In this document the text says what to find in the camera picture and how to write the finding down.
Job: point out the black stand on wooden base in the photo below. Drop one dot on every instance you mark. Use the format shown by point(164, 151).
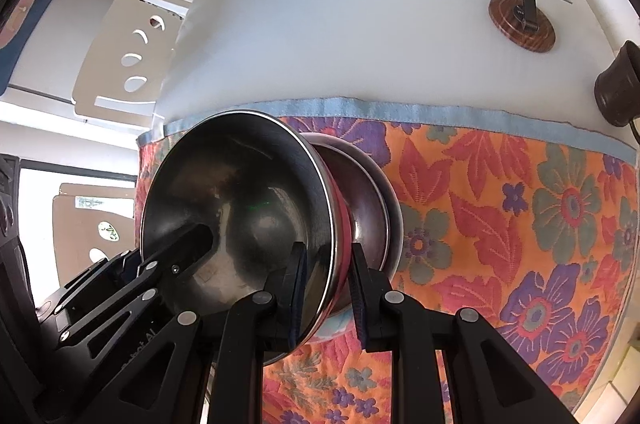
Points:
point(522, 21)

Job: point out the blue steel bowl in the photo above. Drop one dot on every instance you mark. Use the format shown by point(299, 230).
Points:
point(367, 204)

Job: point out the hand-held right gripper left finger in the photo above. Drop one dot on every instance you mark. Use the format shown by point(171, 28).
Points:
point(295, 294)

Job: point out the dark brown cup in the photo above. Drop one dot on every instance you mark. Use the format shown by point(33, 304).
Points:
point(617, 84)

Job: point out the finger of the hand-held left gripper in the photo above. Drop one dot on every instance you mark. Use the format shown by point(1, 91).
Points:
point(100, 284)
point(192, 244)

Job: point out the orange floral table cloth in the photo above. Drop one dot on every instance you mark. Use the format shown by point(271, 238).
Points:
point(500, 229)

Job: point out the beige chair with holes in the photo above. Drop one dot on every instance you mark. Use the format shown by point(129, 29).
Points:
point(100, 74)
point(85, 209)

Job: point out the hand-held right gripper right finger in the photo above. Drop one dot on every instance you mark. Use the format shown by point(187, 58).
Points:
point(358, 294)

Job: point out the pink steel bowl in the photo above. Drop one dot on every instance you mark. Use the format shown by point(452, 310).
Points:
point(240, 184)

